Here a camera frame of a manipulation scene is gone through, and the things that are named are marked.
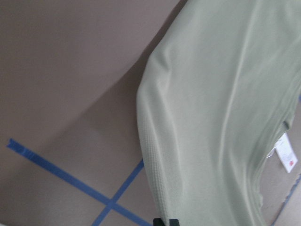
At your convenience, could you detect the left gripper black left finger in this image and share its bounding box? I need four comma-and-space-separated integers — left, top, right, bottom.
153, 218, 164, 226

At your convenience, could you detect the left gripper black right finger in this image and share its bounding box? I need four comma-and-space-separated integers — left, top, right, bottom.
169, 219, 179, 226

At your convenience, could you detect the olive green long-sleeve shirt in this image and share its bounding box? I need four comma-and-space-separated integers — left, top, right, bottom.
137, 0, 301, 226

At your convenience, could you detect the white garment hang tag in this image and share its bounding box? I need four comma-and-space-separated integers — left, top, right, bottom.
275, 133, 298, 173

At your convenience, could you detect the brown paper table mat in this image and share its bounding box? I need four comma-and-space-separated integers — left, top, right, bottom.
0, 0, 301, 226

